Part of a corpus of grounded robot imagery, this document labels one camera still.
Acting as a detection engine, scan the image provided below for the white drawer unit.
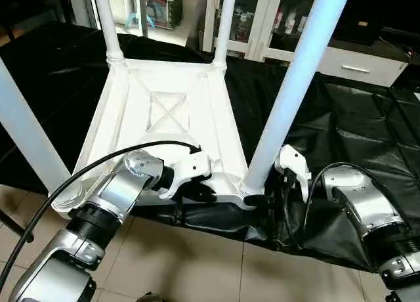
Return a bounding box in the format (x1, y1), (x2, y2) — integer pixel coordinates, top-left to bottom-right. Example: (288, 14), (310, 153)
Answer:
(318, 46), (409, 88)

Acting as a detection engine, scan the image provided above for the white plastic table top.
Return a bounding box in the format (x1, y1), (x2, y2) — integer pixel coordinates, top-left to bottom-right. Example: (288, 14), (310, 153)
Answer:
(51, 58), (263, 217)

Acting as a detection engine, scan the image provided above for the black work mat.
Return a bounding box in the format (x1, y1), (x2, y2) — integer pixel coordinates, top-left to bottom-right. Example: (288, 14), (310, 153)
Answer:
(0, 21), (420, 273)

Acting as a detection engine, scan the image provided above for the white glass-door cabinet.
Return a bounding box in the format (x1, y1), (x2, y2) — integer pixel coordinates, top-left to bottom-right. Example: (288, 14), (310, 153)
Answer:
(203, 0), (330, 64)

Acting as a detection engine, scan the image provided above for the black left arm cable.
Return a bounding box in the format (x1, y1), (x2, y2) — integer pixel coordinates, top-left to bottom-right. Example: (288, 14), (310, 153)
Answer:
(0, 140), (201, 297)

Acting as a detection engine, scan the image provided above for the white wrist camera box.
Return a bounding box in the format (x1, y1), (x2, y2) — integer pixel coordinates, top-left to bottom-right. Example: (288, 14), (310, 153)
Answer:
(274, 144), (312, 202)
(157, 151), (215, 201)

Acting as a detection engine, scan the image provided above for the white plastic table leg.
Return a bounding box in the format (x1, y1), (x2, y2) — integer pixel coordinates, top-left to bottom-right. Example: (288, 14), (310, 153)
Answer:
(211, 0), (239, 70)
(0, 56), (73, 195)
(238, 0), (354, 199)
(92, 0), (127, 66)

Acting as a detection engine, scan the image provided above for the black metal bench leg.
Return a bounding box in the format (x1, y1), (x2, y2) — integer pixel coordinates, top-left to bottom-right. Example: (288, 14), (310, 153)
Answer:
(0, 210), (35, 244)

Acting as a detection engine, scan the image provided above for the blue grey floor appliance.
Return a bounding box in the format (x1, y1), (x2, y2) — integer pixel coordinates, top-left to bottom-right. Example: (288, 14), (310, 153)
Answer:
(128, 0), (184, 31)

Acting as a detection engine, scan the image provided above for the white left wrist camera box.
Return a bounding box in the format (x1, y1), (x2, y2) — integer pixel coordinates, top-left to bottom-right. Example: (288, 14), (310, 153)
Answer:
(157, 151), (215, 201)

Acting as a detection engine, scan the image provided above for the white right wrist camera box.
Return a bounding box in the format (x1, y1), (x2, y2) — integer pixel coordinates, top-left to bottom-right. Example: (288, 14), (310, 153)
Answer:
(274, 144), (312, 202)

